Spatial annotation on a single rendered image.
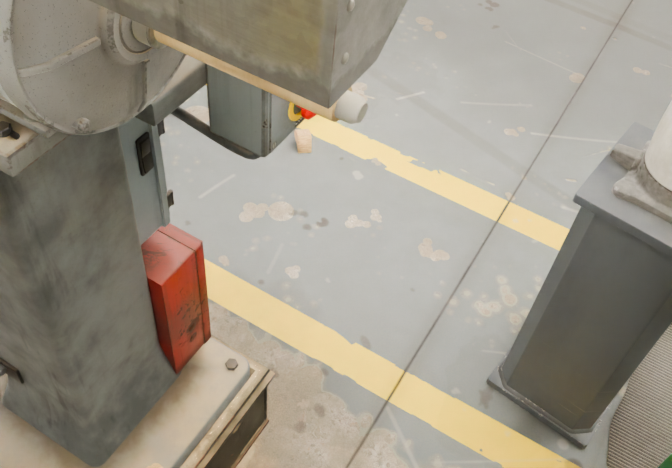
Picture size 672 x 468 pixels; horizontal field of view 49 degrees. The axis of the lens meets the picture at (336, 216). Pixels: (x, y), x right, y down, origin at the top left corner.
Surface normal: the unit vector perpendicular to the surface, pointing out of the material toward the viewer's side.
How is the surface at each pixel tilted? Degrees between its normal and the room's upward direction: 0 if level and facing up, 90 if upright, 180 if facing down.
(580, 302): 90
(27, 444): 24
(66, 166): 90
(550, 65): 0
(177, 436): 8
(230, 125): 90
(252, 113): 90
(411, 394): 0
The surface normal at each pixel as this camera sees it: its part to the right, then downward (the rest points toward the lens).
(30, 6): 0.55, 0.51
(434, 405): 0.08, -0.66
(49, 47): 0.78, 0.50
